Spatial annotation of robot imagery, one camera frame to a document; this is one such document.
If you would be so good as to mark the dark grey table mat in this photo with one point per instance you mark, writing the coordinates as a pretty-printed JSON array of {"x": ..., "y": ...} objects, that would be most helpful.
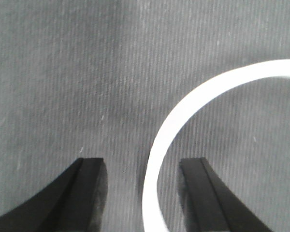
[{"x": 97, "y": 78}]

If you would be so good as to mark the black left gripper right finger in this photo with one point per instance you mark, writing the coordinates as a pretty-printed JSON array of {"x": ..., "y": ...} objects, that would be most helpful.
[{"x": 209, "y": 205}]

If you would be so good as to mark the white PVC pipe clamp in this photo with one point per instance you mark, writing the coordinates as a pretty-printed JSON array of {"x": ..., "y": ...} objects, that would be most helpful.
[{"x": 153, "y": 220}]

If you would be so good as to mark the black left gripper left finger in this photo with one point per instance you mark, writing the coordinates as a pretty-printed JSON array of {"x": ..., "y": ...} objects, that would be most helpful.
[{"x": 73, "y": 202}]

